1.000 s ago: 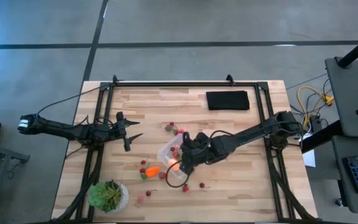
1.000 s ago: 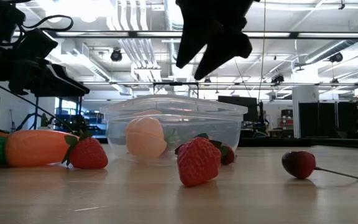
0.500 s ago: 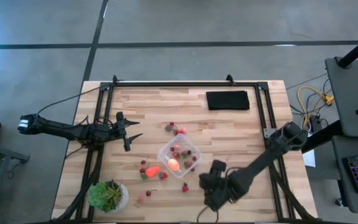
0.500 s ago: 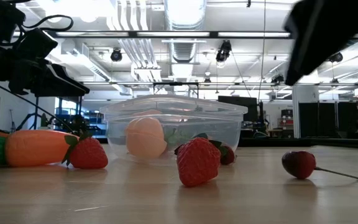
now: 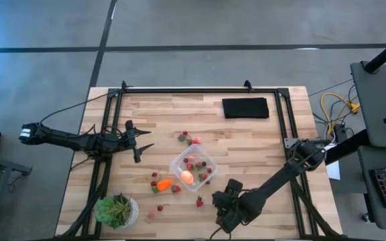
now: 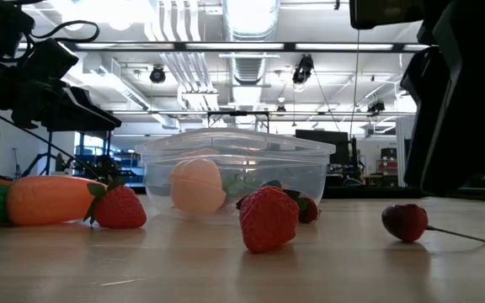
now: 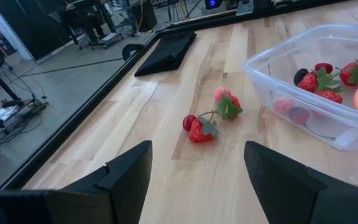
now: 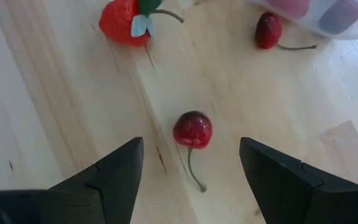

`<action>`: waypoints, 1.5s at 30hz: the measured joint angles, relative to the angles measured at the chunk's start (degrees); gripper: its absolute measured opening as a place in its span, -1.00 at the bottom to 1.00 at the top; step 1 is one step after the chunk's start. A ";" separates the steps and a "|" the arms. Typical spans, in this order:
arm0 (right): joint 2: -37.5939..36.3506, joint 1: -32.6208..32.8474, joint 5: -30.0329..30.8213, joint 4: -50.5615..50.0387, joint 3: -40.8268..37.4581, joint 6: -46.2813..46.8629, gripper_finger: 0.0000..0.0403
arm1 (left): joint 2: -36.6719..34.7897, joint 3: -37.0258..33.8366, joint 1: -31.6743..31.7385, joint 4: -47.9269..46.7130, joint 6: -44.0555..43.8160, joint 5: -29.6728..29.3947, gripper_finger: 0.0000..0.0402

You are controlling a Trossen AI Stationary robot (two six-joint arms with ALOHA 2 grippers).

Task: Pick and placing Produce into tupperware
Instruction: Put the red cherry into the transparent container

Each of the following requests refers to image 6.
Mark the red toy strawberry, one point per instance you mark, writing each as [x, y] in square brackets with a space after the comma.
[120, 210]
[268, 223]

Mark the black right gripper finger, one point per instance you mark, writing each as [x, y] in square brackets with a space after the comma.
[427, 105]
[478, 126]

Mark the orange toy carrot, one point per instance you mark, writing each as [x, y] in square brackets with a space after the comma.
[49, 202]

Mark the dark red toy cherry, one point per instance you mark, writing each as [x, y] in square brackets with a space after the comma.
[310, 212]

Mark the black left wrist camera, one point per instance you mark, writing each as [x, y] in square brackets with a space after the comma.
[55, 59]

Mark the black overhead light bar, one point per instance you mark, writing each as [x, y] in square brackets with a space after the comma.
[179, 46]

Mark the pale orange toy peach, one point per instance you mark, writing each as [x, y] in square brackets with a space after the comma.
[198, 185]

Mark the shelf with red bins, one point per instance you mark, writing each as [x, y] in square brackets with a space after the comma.
[389, 164]

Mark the black tripod pole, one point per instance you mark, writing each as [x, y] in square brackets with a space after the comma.
[49, 147]

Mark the black monitor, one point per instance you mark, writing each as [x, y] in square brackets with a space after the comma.
[322, 147]

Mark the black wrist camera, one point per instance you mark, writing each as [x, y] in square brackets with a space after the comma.
[385, 12]
[55, 59]

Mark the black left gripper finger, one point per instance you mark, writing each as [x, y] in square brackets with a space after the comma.
[82, 123]
[84, 101]

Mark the clear plastic tupperware container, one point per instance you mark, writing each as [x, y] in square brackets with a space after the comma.
[293, 177]

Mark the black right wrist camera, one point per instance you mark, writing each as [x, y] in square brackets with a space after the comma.
[385, 12]

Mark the silver ceiling air duct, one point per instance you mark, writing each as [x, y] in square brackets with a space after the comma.
[251, 25]

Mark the red strawberry light green leaves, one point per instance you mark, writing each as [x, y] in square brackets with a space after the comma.
[242, 185]

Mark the red cherry with long stem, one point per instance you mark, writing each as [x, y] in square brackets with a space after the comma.
[404, 223]

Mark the black ceiling spotlight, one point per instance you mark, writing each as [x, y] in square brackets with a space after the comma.
[376, 107]
[157, 75]
[302, 71]

